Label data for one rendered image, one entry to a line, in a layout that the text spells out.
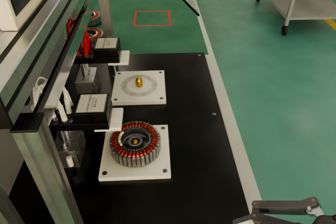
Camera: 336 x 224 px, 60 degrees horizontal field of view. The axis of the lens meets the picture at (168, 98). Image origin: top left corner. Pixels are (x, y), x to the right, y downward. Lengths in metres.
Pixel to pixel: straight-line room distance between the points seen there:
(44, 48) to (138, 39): 0.75
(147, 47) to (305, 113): 1.32
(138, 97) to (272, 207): 0.46
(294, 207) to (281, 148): 1.34
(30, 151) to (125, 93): 0.47
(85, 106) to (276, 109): 1.64
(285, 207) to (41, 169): 0.36
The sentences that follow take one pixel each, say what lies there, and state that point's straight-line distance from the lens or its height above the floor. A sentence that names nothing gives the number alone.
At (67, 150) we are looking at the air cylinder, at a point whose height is 0.82.
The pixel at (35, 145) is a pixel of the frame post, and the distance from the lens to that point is 0.38.
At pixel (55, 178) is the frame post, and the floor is 0.96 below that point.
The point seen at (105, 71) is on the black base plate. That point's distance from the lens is 0.95.
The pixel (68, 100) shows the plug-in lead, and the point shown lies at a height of 0.93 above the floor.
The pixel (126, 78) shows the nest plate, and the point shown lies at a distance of 0.88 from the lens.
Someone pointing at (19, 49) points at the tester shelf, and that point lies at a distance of 0.39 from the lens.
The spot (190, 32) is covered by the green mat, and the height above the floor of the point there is 0.75.
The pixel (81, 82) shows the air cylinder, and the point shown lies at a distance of 0.82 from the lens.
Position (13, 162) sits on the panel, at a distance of 0.70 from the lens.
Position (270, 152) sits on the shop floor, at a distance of 1.78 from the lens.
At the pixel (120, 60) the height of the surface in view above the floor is 0.88.
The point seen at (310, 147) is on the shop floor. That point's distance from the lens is 1.90.
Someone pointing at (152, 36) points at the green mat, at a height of 0.75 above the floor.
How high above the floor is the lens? 1.29
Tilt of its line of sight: 39 degrees down
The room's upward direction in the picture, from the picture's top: straight up
